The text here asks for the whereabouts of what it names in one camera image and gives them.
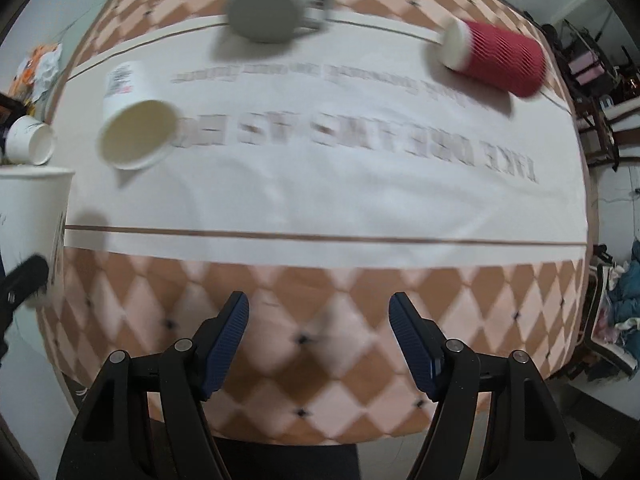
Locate white paper cup bird print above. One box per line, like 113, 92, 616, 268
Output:
1, 165, 75, 309

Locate small white paper cup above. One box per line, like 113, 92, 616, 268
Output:
4, 116, 55, 166

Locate white paper cup lying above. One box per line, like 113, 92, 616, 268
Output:
96, 61, 179, 171

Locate red ribbed paper cup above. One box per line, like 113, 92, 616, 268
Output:
438, 18, 548, 99

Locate blue clothes pile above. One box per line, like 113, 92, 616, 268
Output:
597, 238, 640, 377

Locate crumpled snack wrappers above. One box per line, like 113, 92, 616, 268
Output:
8, 44, 63, 106

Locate checkered printed tablecloth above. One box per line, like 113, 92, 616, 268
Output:
38, 0, 588, 444

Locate dark chair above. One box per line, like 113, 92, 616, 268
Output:
539, 21, 639, 171

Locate grey mug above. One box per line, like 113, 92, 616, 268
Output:
224, 0, 330, 44

